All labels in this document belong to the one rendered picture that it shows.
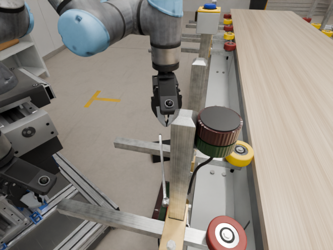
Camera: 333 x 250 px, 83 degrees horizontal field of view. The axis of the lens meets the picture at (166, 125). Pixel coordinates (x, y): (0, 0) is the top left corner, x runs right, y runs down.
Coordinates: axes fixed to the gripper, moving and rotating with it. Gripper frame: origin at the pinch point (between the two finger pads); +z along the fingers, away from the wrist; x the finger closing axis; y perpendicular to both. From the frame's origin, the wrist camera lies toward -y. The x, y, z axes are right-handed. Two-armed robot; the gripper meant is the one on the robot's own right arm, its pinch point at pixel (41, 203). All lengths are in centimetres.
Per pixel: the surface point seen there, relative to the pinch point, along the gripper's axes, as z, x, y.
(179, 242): -4.4, 2.6, -39.0
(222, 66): 21, -154, -53
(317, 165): -7, -24, -74
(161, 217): 12.5, -8.7, -32.1
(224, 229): -8.0, -0.7, -48.0
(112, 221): -3.4, 1.5, -22.7
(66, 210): -3.4, 1.4, -10.2
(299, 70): -7, -90, -87
